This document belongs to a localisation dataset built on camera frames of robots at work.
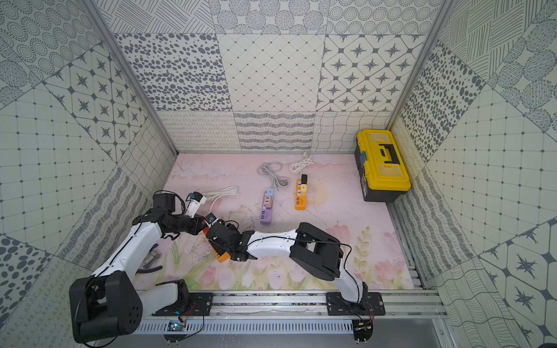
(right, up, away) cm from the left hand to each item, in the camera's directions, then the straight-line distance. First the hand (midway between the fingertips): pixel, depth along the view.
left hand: (205, 221), depth 84 cm
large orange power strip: (+7, -14, -2) cm, 16 cm away
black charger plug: (+41, +16, +16) cm, 47 cm away
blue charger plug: (+25, +10, +13) cm, 30 cm away
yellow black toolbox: (+74, +19, +6) cm, 76 cm away
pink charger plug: (+24, +6, +8) cm, 26 cm away
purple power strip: (+23, +1, +11) cm, 25 cm away
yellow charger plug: (+40, +12, +14) cm, 44 cm away
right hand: (+6, -6, +1) cm, 8 cm away
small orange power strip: (+39, +6, +14) cm, 41 cm away
